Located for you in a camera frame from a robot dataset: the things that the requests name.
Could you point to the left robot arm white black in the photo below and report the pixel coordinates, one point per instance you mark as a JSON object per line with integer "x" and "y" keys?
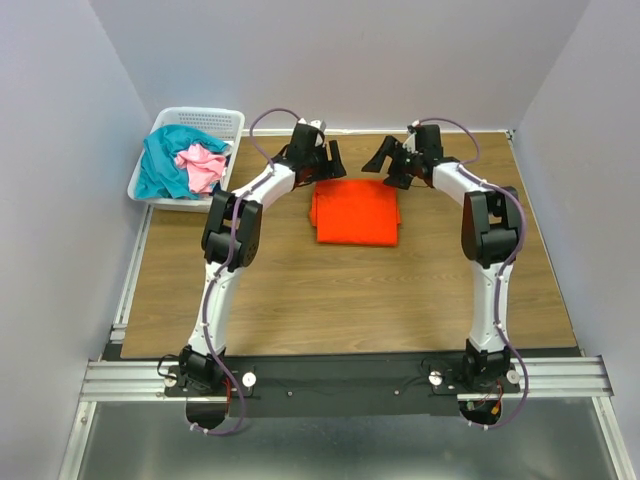
{"x": 231, "y": 238}

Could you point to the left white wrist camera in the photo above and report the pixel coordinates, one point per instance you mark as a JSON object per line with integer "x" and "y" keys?
{"x": 320, "y": 127}

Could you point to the orange t shirt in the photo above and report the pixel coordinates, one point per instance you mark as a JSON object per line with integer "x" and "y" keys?
{"x": 355, "y": 212}

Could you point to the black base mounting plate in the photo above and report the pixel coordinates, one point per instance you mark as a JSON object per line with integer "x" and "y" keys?
{"x": 296, "y": 386}

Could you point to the teal t shirt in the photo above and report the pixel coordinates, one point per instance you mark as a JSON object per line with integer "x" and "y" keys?
{"x": 160, "y": 175}

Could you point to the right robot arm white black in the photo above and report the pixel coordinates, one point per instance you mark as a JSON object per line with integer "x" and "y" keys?
{"x": 493, "y": 230}

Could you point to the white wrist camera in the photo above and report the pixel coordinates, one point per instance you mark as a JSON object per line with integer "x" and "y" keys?
{"x": 409, "y": 143}
{"x": 320, "y": 127}

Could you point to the pink t shirt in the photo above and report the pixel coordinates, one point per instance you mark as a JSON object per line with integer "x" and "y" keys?
{"x": 199, "y": 163}

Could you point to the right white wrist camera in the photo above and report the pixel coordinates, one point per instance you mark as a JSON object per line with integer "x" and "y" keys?
{"x": 409, "y": 143}

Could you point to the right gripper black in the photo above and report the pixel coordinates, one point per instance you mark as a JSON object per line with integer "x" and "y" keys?
{"x": 389, "y": 147}

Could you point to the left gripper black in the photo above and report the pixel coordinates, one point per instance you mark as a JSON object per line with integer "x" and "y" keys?
{"x": 330, "y": 169}

